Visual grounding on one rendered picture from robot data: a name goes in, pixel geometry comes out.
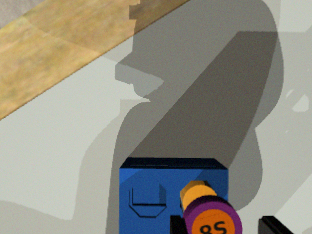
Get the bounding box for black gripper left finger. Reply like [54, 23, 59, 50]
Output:
[170, 215, 188, 234]

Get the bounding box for blue tube rack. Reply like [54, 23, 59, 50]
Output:
[119, 157, 229, 234]

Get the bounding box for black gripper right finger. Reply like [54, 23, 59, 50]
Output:
[258, 216, 294, 234]

